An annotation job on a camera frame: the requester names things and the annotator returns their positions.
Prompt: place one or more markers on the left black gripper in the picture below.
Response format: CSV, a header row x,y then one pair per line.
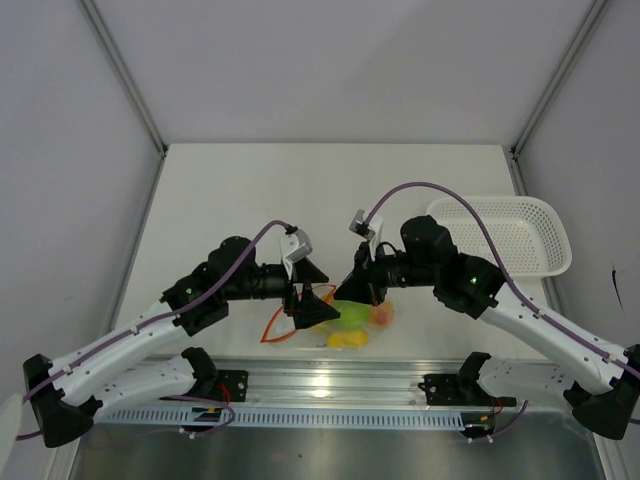
x,y
310,309

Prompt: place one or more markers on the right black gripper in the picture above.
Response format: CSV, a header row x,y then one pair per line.
x,y
364,281

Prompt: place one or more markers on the green apple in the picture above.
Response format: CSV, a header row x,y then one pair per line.
x,y
353,315

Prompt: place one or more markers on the orange pink peach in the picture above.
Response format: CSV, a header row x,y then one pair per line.
x,y
382,316

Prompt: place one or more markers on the clear zip top bag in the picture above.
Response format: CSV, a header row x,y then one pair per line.
x,y
280,331

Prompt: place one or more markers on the yellow green mango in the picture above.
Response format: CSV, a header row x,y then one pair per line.
x,y
327,327

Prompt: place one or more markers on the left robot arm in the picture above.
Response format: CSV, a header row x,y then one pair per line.
x,y
69,394

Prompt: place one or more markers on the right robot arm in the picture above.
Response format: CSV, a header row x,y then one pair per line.
x,y
596,379

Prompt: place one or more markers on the white perforated plastic basket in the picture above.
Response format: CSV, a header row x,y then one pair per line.
x,y
526,232

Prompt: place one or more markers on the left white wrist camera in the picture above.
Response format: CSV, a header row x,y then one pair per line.
x,y
294,245

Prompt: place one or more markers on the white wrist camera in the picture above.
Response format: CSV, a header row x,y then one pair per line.
x,y
294,245
369,227

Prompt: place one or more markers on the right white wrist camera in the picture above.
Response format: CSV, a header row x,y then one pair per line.
x,y
369,227

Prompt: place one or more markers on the aluminium mounting rail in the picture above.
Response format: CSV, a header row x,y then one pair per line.
x,y
368,384

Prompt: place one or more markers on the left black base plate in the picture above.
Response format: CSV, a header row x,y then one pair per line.
x,y
231,386

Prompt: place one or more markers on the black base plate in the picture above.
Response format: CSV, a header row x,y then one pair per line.
x,y
453,390
231,386

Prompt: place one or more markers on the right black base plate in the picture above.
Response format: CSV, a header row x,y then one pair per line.
x,y
453,390

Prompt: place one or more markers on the white slotted cable duct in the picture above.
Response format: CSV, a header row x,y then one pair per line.
x,y
246,416

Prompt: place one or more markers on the right aluminium frame post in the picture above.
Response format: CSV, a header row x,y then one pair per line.
x,y
568,60

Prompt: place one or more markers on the aluminium frame post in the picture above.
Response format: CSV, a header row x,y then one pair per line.
x,y
568,60
112,53

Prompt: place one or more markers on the left aluminium frame post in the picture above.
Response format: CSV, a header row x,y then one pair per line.
x,y
112,53

